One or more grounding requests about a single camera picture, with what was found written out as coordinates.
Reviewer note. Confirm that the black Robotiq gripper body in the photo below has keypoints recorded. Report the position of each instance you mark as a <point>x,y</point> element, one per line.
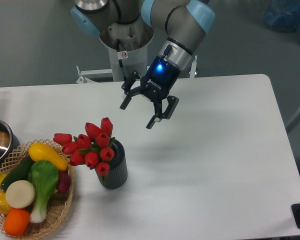
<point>158,80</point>

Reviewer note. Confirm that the red tulip bouquet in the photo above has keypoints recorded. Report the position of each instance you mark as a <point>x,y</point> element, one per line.
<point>93,149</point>

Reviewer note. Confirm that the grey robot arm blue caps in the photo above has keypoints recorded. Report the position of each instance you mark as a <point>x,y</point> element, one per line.
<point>150,43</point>

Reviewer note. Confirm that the dark grey ribbed vase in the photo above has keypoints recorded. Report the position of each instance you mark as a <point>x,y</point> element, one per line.
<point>118,171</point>

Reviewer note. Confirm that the yellow squash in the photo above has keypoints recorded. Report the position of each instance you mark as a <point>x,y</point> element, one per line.
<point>42,152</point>

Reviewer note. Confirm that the purple red onion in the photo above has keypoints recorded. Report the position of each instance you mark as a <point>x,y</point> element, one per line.
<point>64,182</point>

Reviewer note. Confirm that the green bok choy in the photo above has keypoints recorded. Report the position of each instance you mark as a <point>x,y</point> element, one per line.
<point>44,177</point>

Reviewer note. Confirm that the blue plastic bag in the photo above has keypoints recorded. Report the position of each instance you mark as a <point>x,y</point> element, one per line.
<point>282,15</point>

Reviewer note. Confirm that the dark green cucumber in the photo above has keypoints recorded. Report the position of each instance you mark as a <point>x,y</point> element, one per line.
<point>20,172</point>

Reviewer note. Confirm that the woven wicker basket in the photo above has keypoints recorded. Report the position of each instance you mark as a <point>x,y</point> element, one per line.
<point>58,206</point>

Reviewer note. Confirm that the round cream bun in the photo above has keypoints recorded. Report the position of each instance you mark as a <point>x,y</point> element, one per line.
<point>20,194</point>

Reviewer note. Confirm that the yellow bell pepper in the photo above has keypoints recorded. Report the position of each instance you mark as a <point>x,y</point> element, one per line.
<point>5,208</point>

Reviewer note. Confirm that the orange fruit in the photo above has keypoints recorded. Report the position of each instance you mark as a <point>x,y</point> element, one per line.
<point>16,222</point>

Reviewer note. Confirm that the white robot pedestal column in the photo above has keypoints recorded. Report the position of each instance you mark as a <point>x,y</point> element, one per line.
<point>127,46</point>

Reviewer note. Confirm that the white metal base frame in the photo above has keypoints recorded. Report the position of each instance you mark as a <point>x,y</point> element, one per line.
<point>106,75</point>

